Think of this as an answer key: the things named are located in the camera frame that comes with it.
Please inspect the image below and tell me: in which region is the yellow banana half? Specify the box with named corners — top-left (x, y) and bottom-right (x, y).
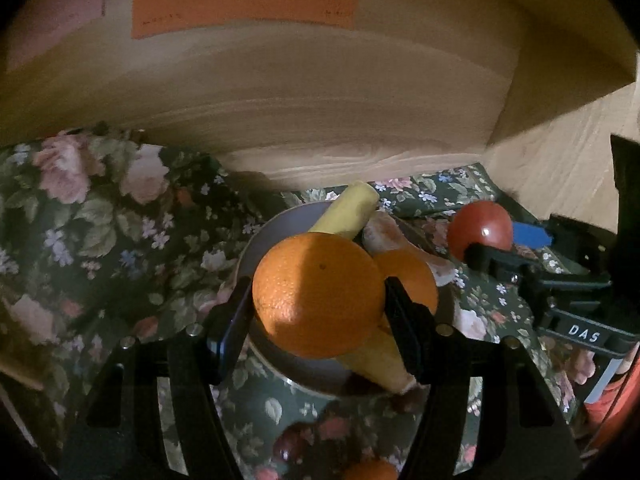
top-left (309, 181), bottom-right (380, 240)
top-left (336, 328), bottom-right (418, 394)

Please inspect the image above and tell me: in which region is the red tomato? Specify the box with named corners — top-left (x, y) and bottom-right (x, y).
top-left (447, 200), bottom-right (513, 261)

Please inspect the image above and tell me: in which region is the orange fruit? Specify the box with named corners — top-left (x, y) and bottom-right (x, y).
top-left (372, 249), bottom-right (438, 314)
top-left (252, 232), bottom-right (385, 359)

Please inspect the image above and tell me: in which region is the dark brown round plate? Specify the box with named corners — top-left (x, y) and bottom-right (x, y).
top-left (234, 199), bottom-right (454, 396)

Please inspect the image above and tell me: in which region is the dark red grape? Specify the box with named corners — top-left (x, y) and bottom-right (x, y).
top-left (272, 422), bottom-right (314, 463)

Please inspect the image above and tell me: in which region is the small tangerine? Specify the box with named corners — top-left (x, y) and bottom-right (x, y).
top-left (342, 460), bottom-right (399, 480)

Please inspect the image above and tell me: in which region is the floral green tablecloth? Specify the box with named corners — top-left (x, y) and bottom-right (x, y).
top-left (0, 127), bottom-right (591, 480)

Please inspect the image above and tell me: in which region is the pink sticky note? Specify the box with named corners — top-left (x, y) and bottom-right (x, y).
top-left (6, 0), bottom-right (104, 72)

